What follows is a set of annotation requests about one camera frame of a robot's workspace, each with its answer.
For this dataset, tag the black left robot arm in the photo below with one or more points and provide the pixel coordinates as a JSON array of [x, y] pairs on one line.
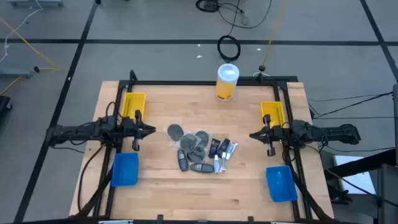
[[77, 130]]

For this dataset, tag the white panel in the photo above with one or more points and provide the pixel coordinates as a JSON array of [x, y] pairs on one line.
[[357, 182]]

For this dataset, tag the white aluminium strip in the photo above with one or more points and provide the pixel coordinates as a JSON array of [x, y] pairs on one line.
[[284, 222], [115, 222]]

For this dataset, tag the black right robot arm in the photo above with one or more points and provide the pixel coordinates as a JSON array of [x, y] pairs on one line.
[[326, 132]]

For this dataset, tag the black toiletry sachet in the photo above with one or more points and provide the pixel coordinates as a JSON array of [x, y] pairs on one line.
[[214, 148], [223, 148]]

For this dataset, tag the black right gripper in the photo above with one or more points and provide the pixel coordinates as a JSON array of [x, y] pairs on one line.
[[270, 135]]

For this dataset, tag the yellow white wipes canister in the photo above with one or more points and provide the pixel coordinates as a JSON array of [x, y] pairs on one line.
[[227, 90]]

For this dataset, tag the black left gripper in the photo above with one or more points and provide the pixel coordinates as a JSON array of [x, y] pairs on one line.
[[136, 130]]

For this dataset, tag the dark grey travel bottle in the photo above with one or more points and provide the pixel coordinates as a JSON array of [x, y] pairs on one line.
[[182, 160], [202, 168]]

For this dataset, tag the black frame bracket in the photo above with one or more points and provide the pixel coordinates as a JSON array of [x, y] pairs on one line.
[[250, 218], [160, 217]]

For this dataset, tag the yellow plastic bin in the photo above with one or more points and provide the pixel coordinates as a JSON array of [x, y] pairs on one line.
[[275, 109], [130, 102]]

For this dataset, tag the black caster base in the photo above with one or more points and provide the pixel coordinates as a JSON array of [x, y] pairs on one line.
[[3, 104]]

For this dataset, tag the blue plastic bin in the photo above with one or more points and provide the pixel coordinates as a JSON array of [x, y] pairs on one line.
[[124, 169], [281, 183]]

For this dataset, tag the black beam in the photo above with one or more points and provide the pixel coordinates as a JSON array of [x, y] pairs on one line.
[[367, 163]]

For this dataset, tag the grey equipment post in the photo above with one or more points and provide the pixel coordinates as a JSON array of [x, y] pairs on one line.
[[395, 124]]

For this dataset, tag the bagged black round sponge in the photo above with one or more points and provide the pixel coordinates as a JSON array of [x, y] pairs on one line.
[[175, 132], [202, 137], [189, 142], [197, 154]]

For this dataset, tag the grey table foot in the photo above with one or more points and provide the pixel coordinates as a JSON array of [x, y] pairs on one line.
[[34, 3], [14, 73]]

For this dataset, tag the black aluminium frame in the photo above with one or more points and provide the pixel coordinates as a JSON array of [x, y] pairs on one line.
[[202, 83]]

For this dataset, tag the small white toothpaste tube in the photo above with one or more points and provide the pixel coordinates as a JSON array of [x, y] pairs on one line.
[[232, 150], [223, 165], [216, 164]]

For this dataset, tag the black clamp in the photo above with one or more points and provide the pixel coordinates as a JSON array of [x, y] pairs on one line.
[[340, 197]]

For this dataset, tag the grey cabinet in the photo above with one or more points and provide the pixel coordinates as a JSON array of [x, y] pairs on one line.
[[388, 193]]

